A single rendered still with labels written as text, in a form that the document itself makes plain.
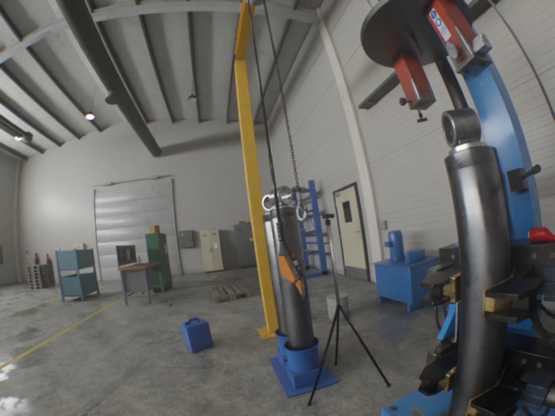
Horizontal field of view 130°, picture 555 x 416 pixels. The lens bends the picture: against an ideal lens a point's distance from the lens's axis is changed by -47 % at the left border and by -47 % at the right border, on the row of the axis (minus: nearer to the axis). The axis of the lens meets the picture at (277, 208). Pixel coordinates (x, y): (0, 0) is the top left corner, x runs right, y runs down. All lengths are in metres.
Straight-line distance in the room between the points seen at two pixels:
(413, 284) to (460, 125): 2.57
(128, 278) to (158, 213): 5.82
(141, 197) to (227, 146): 4.75
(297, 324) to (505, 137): 1.79
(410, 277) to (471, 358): 2.28
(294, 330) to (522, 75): 3.31
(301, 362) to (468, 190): 1.67
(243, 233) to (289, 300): 8.88
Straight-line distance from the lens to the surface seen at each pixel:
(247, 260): 10.66
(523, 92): 3.08
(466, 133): 0.99
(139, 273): 6.06
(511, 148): 1.36
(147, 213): 11.65
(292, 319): 1.91
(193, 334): 3.04
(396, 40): 1.25
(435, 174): 3.67
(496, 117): 1.41
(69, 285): 7.92
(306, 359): 2.03
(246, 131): 3.34
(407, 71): 1.27
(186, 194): 11.41
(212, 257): 10.56
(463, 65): 0.97
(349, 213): 5.56
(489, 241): 0.93
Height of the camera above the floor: 1.29
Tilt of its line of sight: 6 degrees up
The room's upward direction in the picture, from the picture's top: 8 degrees counter-clockwise
